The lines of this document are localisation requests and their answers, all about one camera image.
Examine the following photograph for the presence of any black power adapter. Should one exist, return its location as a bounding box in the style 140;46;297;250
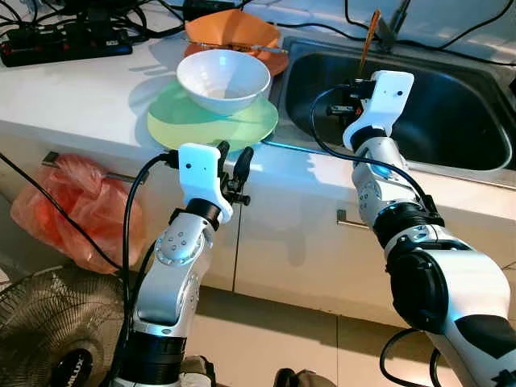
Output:
183;0;236;21

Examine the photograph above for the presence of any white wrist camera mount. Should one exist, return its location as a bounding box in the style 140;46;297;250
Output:
343;71;415;151
177;143;235;223

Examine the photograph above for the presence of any green plate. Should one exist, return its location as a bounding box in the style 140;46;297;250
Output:
147;79;280;152

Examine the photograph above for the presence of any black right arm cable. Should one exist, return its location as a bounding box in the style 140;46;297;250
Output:
310;83;446;227

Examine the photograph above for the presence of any black power strip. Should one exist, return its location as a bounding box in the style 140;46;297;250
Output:
0;23;135;68

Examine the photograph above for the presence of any black power cable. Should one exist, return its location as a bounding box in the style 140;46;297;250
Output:
0;0;188;41
345;0;516;51

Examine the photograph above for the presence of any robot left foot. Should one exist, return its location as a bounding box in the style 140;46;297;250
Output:
181;355;215;387

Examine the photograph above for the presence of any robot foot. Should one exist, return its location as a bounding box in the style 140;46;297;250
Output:
273;367;333;387
181;355;215;387

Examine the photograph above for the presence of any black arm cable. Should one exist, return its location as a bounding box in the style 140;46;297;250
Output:
105;152;182;387
310;83;446;227

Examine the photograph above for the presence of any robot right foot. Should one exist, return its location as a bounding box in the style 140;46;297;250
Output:
273;367;333;387

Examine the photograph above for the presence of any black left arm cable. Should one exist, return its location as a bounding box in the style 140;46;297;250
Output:
105;152;182;387

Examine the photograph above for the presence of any stainless steel sink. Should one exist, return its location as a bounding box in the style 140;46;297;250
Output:
270;36;516;190

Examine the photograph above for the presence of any metal sink faucet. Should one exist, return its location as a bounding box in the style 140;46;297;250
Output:
379;0;414;49

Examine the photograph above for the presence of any white bowl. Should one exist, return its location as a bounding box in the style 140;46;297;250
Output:
176;48;272;115

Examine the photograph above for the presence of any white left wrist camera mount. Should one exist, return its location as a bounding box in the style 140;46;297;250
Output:
177;143;235;223

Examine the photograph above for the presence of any thin black cable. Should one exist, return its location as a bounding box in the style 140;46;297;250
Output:
0;153;123;272

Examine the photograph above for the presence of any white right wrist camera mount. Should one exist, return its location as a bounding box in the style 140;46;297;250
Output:
343;71;415;151

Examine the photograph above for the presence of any metal fork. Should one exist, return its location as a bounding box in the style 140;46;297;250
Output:
248;44;289;55

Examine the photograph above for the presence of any orange chopstick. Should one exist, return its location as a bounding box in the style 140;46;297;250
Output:
359;10;382;78

